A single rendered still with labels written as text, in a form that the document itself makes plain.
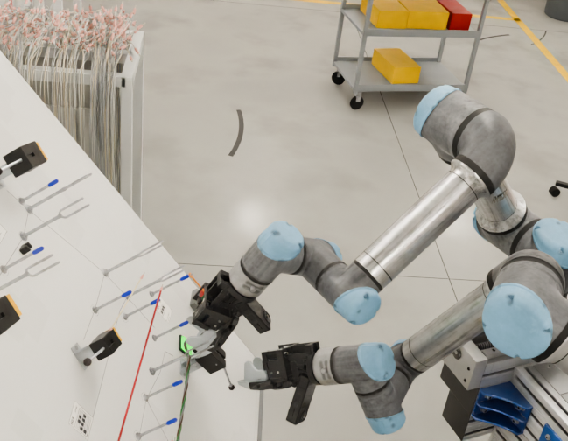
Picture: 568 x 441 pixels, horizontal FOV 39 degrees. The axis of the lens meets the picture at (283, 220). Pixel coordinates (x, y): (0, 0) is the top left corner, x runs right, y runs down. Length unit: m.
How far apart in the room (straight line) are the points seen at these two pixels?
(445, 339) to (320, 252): 0.31
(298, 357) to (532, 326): 0.52
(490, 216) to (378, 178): 2.98
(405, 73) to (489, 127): 4.18
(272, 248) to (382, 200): 3.17
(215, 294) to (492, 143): 0.59
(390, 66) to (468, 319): 4.21
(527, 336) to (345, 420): 1.91
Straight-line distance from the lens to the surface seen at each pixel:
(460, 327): 1.61
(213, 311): 1.56
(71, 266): 1.56
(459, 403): 2.04
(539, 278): 1.42
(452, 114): 1.58
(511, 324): 1.38
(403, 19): 5.55
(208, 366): 1.71
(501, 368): 1.96
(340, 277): 1.47
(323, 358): 1.63
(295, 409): 1.70
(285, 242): 1.45
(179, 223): 4.19
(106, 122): 2.19
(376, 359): 1.57
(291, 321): 3.62
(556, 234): 1.87
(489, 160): 1.51
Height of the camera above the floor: 2.31
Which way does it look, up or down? 33 degrees down
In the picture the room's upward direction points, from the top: 7 degrees clockwise
